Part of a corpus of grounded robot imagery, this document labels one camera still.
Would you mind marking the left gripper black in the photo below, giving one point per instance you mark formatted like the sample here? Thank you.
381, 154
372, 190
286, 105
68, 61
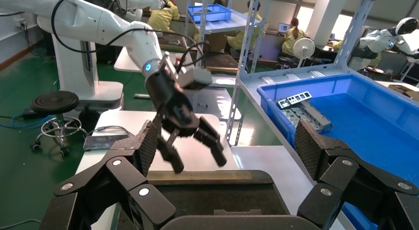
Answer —
170, 100

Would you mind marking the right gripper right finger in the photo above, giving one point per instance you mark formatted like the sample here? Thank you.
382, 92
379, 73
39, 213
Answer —
353, 182

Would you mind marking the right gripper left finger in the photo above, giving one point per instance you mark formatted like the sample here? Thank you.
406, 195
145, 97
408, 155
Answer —
124, 176

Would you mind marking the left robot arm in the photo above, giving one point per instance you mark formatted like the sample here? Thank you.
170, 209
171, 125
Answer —
82, 18

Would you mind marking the long grey metal channel part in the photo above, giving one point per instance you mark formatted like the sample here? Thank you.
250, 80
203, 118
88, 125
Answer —
316, 115

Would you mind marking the grey part with square holes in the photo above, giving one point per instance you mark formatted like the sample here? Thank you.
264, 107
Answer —
294, 99

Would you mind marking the black tray with brass strips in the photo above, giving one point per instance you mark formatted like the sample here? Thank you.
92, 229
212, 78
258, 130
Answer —
212, 192

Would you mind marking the black waste bucket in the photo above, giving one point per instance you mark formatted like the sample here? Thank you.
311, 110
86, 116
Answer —
89, 120

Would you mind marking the flat grey punched metal plate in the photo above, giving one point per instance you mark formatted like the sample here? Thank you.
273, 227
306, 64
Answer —
294, 116

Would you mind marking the black round stool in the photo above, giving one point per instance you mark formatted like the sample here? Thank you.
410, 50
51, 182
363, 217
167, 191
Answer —
54, 102

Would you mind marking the white metal shelf rack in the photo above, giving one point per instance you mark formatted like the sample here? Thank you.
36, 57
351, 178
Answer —
244, 58

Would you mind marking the person in yellow jacket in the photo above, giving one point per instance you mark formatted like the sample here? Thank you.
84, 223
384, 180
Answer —
293, 38
239, 41
163, 17

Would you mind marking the white background shelf rack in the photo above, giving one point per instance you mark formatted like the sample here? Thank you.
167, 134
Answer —
229, 25

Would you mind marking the small blue plastic bin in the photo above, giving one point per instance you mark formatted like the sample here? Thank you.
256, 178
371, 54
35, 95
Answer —
209, 14

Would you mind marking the white standing fan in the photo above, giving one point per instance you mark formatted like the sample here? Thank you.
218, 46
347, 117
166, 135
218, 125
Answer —
303, 48

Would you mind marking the white humanoid robot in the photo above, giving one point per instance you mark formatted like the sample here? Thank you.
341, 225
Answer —
379, 40

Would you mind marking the open laptop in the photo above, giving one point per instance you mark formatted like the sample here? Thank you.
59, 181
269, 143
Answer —
283, 28

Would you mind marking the left wrist grey camera box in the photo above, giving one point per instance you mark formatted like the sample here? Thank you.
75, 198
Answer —
196, 78

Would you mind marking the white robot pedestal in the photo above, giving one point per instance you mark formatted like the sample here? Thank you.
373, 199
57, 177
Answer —
75, 71

